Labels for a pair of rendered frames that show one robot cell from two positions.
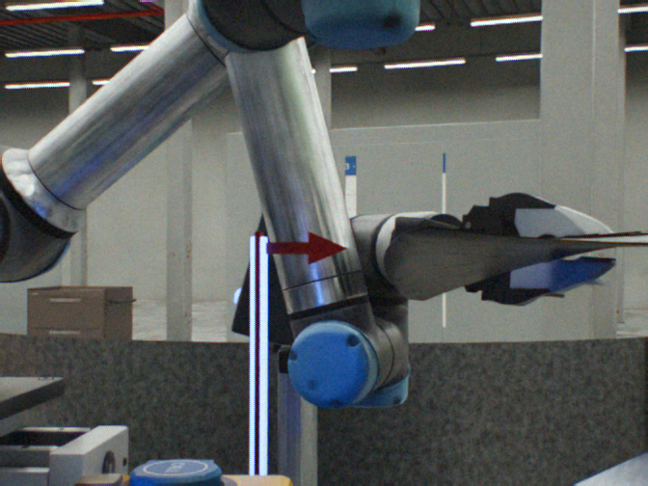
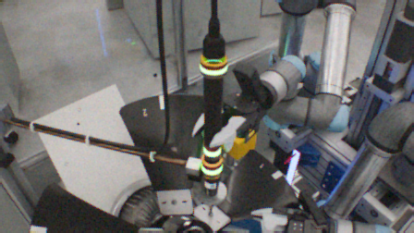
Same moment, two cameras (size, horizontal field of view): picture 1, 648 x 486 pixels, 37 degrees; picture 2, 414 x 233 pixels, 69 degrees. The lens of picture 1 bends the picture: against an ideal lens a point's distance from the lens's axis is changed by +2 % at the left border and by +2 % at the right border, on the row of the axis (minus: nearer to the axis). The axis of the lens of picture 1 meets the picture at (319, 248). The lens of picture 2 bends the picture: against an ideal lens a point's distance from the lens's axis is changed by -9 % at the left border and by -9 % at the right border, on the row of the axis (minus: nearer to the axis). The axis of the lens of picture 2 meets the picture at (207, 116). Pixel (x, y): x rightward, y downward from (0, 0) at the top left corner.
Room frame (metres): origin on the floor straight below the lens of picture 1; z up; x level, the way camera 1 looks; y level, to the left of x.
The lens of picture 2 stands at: (1.00, -0.61, 1.93)
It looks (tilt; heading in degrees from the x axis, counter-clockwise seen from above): 42 degrees down; 138
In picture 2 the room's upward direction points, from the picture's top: straight up
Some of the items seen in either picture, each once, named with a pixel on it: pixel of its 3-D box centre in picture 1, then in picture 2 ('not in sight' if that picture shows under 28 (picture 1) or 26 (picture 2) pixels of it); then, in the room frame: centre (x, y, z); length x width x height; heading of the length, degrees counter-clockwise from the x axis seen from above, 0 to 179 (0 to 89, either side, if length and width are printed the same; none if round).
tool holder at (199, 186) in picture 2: not in sight; (207, 180); (0.66, -0.31, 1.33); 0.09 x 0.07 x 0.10; 33
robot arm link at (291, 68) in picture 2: not in sight; (284, 76); (0.63, -0.03, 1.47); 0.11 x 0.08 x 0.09; 98
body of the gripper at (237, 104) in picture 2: not in sight; (248, 109); (0.65, -0.18, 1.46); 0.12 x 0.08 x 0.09; 98
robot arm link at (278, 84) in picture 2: not in sight; (266, 89); (0.64, -0.10, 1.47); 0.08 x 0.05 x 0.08; 8
